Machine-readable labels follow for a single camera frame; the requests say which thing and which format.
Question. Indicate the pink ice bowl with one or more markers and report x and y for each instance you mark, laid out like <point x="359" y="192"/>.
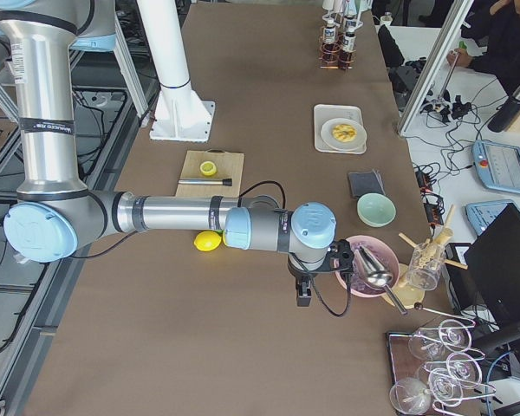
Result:
<point x="383" y="253"/>

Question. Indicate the copper wire bottle rack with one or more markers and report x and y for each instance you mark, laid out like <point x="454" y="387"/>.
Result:
<point x="334" y="63"/>

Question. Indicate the half lemon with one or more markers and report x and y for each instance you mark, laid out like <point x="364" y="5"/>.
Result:
<point x="208" y="168"/>

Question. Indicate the whole yellow lemon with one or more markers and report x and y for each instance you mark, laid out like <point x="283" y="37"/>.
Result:
<point x="207" y="241"/>

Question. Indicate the dark grey folded cloth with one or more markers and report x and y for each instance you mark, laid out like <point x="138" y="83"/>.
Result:
<point x="362" y="183"/>

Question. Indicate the white plate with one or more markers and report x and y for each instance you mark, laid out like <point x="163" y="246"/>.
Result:
<point x="355" y="145"/>

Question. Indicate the blue teach pendant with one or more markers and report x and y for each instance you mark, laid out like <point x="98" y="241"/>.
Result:
<point x="497" y="165"/>
<point x="481" y="214"/>

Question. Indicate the bamboo cutting board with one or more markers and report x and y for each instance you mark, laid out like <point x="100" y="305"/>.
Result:
<point x="230" y="165"/>

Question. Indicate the braided ring pastry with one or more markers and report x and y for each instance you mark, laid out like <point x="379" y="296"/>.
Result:
<point x="344" y="133"/>

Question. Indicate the wine glass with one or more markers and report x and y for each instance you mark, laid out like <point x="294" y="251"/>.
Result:
<point x="464" y="369"/>
<point x="426" y="344"/>
<point x="454" y="335"/>
<point x="410" y="396"/>

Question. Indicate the tea bottle white cap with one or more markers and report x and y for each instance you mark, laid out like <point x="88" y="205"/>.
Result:
<point x="329" y="36"/>

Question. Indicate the tea bottle in rack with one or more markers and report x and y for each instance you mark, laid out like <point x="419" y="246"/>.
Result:
<point x="349" y="22"/>
<point x="347" y="49"/>

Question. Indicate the wooden mug tree stand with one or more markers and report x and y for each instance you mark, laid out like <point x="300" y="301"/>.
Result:
<point x="442" y="238"/>

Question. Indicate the aluminium frame post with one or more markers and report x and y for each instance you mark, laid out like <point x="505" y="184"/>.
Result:
<point x="441" y="47"/>

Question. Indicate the black monitor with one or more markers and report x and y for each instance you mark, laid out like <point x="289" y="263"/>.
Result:
<point x="494" y="265"/>

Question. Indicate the steel muddler with black tip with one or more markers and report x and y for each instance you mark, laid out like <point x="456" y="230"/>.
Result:
<point x="206" y="181"/>

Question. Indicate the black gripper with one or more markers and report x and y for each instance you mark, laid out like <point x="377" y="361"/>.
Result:
<point x="297" y="273"/>

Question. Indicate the black water bottle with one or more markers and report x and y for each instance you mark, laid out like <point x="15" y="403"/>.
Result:
<point x="506" y="114"/>

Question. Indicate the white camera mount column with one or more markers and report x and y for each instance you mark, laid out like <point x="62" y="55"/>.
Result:
<point x="180" y="114"/>

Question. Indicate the person in black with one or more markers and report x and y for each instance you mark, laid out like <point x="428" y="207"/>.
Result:
<point x="500" y="23"/>

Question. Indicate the steel ice scoop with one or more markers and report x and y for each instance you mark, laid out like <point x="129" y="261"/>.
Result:
<point x="377" y="276"/>

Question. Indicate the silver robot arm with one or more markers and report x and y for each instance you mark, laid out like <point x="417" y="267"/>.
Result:
<point x="56" y="213"/>

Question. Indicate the cream serving tray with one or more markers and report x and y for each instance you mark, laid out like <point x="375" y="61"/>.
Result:
<point x="327" y="117"/>

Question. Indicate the mint green bowl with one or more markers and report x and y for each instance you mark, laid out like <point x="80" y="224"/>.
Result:
<point x="376" y="210"/>

